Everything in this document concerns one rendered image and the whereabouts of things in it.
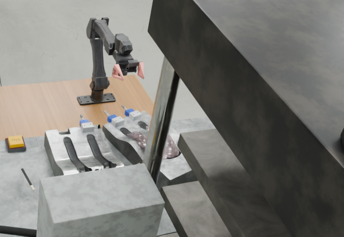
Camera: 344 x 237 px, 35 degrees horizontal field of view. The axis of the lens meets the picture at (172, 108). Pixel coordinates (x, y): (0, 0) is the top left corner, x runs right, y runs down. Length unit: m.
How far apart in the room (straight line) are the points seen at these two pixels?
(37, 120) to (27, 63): 1.92
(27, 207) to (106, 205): 0.93
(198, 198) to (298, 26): 0.73
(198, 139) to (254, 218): 0.31
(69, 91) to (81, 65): 1.72
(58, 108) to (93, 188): 1.40
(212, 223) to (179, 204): 0.12
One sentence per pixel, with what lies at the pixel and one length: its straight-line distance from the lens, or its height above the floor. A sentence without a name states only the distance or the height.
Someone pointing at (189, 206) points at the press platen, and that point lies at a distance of 1.73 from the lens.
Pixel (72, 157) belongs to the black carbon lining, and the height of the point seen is 0.88.
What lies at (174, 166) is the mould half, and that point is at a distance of 2.43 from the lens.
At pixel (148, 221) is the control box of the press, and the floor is 1.41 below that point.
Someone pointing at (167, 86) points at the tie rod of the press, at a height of 1.68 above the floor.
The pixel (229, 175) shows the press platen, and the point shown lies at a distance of 1.49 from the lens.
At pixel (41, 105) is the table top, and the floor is 0.80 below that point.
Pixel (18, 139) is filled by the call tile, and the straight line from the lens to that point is 2.58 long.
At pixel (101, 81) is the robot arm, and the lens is 2.81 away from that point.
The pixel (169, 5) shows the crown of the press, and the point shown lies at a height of 1.94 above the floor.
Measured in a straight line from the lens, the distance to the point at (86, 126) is 2.55.
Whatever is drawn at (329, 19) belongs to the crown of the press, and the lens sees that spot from 1.34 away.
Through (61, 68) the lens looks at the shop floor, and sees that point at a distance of 4.61.
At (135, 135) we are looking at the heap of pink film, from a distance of 2.56.
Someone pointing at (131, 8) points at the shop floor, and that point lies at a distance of 5.72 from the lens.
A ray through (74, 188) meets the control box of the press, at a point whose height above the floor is 1.47.
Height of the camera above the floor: 2.51
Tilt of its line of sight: 35 degrees down
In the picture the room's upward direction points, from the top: 13 degrees clockwise
